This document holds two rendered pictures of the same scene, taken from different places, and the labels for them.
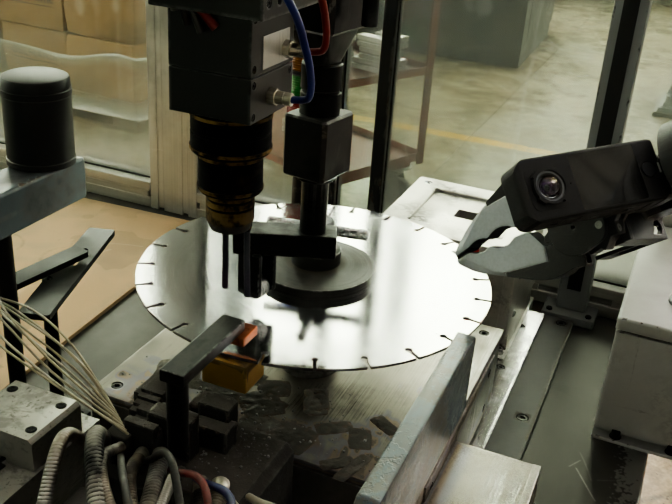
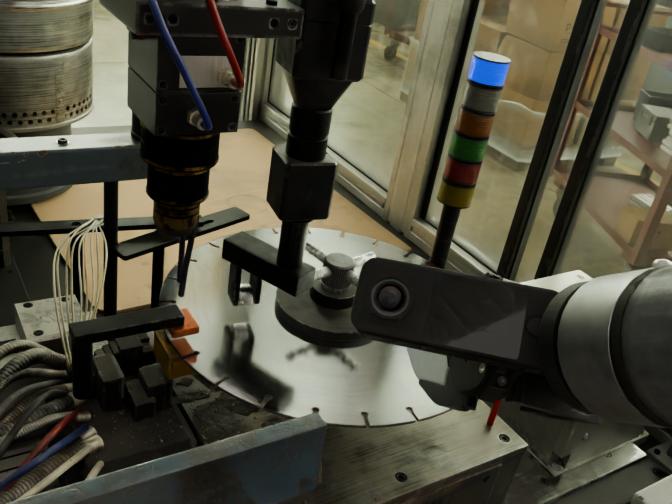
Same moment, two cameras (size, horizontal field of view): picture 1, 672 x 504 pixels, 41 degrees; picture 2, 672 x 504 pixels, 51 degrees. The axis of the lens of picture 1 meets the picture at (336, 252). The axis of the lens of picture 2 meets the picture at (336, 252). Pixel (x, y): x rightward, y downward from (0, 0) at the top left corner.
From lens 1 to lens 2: 0.38 m
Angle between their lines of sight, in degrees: 29
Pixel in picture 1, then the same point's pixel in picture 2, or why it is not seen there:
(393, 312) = (349, 371)
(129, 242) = not seen: hidden behind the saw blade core
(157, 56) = (415, 95)
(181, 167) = (408, 193)
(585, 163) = (453, 289)
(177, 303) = (191, 284)
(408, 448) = (106, 490)
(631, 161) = (518, 309)
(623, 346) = not seen: outside the picture
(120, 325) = not seen: hidden behind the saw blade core
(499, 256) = (422, 359)
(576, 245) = (461, 380)
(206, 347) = (124, 323)
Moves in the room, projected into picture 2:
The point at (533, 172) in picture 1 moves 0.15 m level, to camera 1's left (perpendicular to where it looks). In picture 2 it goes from (380, 275) to (197, 181)
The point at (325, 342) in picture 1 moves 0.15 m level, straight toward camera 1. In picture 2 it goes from (255, 367) to (106, 461)
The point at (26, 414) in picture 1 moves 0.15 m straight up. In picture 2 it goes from (49, 321) to (43, 184)
